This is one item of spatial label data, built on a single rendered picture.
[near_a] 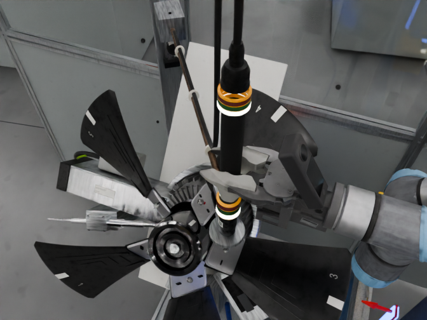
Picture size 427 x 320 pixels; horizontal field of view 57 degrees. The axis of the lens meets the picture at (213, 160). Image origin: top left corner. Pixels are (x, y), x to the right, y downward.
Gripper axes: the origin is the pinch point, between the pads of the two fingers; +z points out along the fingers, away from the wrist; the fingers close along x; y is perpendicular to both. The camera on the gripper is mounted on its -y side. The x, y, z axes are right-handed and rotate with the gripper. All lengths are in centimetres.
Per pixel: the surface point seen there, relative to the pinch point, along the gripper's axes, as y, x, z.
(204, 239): 24.8, -1.5, 1.2
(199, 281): 38.4, -5.1, 1.2
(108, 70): 55, 70, 74
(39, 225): 149, 32, 117
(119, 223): 37.9, 1.3, 25.2
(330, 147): 64, 70, -20
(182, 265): 28.4, -6.8, 4.0
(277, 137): 7.7, 15.5, -7.3
